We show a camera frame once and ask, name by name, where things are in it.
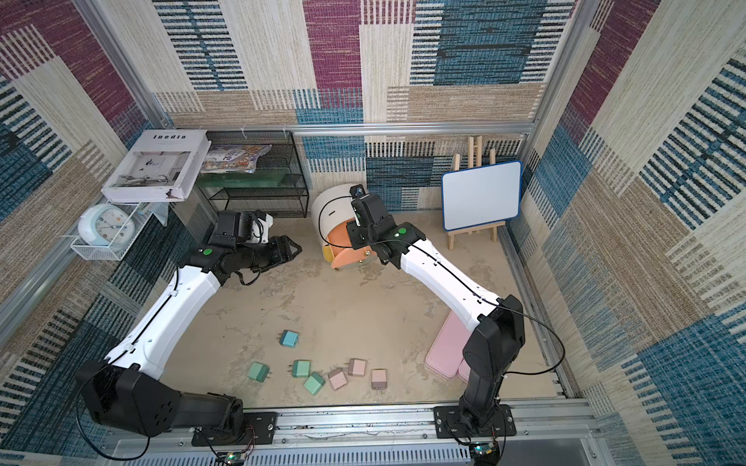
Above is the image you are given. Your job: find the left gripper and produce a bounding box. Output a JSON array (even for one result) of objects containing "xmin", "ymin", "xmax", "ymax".
[{"xmin": 235, "ymin": 233, "xmax": 302, "ymax": 272}]

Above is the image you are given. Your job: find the yellow drawer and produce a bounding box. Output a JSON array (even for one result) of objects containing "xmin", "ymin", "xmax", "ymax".
[{"xmin": 322, "ymin": 245, "xmax": 334, "ymax": 263}]

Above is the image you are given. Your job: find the white round drawer cabinet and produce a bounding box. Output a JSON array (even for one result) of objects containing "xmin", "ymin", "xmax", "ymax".
[{"xmin": 311, "ymin": 184, "xmax": 361, "ymax": 246}]

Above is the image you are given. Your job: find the blue plug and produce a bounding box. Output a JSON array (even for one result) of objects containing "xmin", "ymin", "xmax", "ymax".
[{"xmin": 279, "ymin": 330, "xmax": 299, "ymax": 348}]

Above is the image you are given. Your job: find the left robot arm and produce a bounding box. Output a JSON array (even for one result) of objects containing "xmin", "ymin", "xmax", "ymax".
[{"xmin": 75, "ymin": 235, "xmax": 302, "ymax": 442}]

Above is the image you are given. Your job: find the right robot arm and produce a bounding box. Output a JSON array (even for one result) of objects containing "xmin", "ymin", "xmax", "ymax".
[{"xmin": 346, "ymin": 221, "xmax": 526, "ymax": 433}]

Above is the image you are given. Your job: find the colourful picture book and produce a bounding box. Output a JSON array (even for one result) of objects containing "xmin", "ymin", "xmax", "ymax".
[{"xmin": 200, "ymin": 145, "xmax": 272, "ymax": 174}]

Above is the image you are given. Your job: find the green plug middle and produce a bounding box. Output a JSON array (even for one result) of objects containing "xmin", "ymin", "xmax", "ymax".
[{"xmin": 291, "ymin": 359, "xmax": 312, "ymax": 379}]

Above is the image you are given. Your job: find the green plug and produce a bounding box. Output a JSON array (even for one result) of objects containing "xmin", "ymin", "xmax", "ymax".
[
  {"xmin": 247, "ymin": 361, "xmax": 270, "ymax": 383},
  {"xmin": 303, "ymin": 372, "xmax": 326, "ymax": 396},
  {"xmin": 291, "ymin": 359, "xmax": 312, "ymax": 379}
]

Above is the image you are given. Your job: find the green plug far left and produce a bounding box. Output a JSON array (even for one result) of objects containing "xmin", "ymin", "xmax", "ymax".
[{"xmin": 247, "ymin": 361, "xmax": 270, "ymax": 383}]

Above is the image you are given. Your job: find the white board on easel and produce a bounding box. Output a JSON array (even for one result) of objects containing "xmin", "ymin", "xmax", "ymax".
[{"xmin": 441, "ymin": 136, "xmax": 524, "ymax": 250}]

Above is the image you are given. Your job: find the pink plug middle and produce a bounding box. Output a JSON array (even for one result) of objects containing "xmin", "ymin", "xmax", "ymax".
[{"xmin": 347, "ymin": 358, "xmax": 367, "ymax": 377}]

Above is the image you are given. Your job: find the pink plug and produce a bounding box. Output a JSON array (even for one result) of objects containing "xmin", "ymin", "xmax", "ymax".
[
  {"xmin": 328, "ymin": 368, "xmax": 348, "ymax": 390},
  {"xmin": 371, "ymin": 369, "xmax": 388, "ymax": 390},
  {"xmin": 347, "ymin": 358, "xmax": 367, "ymax": 377}
]

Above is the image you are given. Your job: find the green plug lower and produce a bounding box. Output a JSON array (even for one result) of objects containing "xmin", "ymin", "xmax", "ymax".
[{"xmin": 303, "ymin": 372, "xmax": 326, "ymax": 396}]

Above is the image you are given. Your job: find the pink plug right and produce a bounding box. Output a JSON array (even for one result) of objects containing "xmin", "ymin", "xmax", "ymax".
[{"xmin": 371, "ymin": 369, "xmax": 388, "ymax": 390}]

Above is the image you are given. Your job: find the pink plug left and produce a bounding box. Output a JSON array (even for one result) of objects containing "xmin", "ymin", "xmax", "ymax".
[{"xmin": 328, "ymin": 368, "xmax": 348, "ymax": 390}]

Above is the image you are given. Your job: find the white Inedia box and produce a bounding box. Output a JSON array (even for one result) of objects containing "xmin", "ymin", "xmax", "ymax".
[{"xmin": 102, "ymin": 129, "xmax": 211, "ymax": 204}]

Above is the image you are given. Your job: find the pink case left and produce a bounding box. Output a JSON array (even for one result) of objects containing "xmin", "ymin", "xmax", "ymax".
[{"xmin": 425, "ymin": 312, "xmax": 471, "ymax": 380}]

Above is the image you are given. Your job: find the pink case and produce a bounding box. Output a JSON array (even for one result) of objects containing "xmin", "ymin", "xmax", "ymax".
[
  {"xmin": 425, "ymin": 312, "xmax": 471, "ymax": 380},
  {"xmin": 457, "ymin": 360, "xmax": 470, "ymax": 383}
]

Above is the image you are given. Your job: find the pink case right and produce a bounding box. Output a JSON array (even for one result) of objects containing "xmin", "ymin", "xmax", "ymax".
[{"xmin": 457, "ymin": 360, "xmax": 470, "ymax": 383}]

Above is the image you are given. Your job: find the white alarm clock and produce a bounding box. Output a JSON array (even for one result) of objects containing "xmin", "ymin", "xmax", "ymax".
[{"xmin": 78, "ymin": 204, "xmax": 137, "ymax": 250}]

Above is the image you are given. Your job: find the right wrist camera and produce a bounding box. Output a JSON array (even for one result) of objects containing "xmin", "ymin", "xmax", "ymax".
[{"xmin": 350, "ymin": 184, "xmax": 396, "ymax": 238}]

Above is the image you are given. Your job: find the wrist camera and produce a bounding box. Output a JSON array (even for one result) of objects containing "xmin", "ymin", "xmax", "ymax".
[
  {"xmin": 209, "ymin": 210, "xmax": 274, "ymax": 249},
  {"xmin": 350, "ymin": 184, "xmax": 396, "ymax": 238}
]

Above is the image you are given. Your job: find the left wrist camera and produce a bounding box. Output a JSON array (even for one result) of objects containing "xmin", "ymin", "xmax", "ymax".
[{"xmin": 209, "ymin": 210, "xmax": 274, "ymax": 249}]

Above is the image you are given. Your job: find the black wire shelf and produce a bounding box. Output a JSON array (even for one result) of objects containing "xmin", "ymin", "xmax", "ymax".
[{"xmin": 196, "ymin": 130, "xmax": 310, "ymax": 219}]

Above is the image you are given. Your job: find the clear wall tray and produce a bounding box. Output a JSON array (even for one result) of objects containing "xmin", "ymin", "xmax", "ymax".
[{"xmin": 70, "ymin": 202, "xmax": 168, "ymax": 261}]

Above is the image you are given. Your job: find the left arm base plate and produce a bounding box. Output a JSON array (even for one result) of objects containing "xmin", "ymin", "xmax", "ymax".
[{"xmin": 192, "ymin": 412, "xmax": 278, "ymax": 447}]

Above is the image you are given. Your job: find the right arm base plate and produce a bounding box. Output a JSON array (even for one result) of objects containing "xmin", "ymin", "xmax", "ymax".
[{"xmin": 432, "ymin": 404, "xmax": 517, "ymax": 440}]

